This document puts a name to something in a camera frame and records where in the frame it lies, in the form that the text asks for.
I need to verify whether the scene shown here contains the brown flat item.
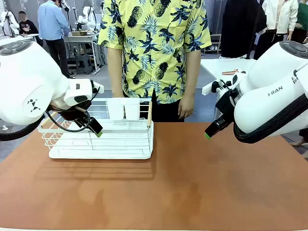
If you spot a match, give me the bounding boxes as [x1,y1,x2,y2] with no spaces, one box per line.
[221,68,239,76]

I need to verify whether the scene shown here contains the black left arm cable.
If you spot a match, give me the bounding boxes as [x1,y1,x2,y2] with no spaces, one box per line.
[45,86,101,133]

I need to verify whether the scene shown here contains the black right arm cable sleeve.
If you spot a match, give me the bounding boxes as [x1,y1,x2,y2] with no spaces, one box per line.
[233,93,308,144]

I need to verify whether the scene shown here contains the white wire dish rack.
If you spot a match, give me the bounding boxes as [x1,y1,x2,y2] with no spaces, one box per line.
[38,97,155,160]

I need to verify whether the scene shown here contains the black step stool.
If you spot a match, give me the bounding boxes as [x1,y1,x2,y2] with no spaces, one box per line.
[75,54,94,75]

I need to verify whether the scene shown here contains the grey background workbench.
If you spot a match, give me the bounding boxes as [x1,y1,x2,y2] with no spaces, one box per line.
[63,33,101,73]

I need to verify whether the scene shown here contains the person in white jacket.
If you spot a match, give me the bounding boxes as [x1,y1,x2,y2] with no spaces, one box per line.
[253,0,299,61]

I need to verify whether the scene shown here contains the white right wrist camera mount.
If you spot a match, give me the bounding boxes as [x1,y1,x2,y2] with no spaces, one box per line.
[201,69,247,97]

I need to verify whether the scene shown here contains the person's left forearm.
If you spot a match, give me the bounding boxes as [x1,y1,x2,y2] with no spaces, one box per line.
[183,49,202,97]

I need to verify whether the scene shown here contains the white utensil cup holder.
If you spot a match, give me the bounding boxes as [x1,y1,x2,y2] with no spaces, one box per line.
[105,97,141,121]

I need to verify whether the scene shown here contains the black trousers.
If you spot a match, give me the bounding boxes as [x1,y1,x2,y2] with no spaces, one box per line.
[122,88,186,123]

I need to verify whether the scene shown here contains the shoe rack with shoes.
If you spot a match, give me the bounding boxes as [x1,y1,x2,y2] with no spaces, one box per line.
[204,33,222,55]

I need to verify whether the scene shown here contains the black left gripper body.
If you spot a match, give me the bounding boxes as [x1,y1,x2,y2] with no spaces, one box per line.
[51,101,92,121]

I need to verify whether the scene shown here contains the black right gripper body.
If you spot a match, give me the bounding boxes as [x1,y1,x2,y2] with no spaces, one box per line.
[215,90,238,126]

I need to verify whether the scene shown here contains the person in green top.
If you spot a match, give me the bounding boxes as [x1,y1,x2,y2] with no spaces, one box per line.
[286,0,308,44]

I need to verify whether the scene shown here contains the black hanging garment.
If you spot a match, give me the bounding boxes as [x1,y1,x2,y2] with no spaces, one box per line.
[220,0,267,59]

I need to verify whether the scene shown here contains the seated person in black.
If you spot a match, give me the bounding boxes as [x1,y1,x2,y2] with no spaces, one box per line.
[17,10,44,47]

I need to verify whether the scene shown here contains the man in blue shirt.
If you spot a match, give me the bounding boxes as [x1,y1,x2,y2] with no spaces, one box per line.
[37,0,76,79]

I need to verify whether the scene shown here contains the yellow pineapple print shirt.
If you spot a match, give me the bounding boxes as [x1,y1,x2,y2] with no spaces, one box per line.
[97,0,213,105]

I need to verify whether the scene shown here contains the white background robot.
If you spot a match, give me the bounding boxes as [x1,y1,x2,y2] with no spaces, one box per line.
[77,5,101,32]

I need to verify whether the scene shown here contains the black stand pole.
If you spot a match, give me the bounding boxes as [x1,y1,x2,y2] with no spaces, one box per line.
[245,23,256,60]

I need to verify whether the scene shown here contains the person's right forearm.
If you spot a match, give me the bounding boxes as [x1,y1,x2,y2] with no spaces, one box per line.
[107,46,125,97]

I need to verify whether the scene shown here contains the person's left hand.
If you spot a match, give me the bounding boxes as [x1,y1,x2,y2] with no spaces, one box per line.
[177,94,195,120]

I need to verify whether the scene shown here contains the white side table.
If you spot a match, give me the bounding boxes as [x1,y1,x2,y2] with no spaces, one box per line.
[200,58,257,89]

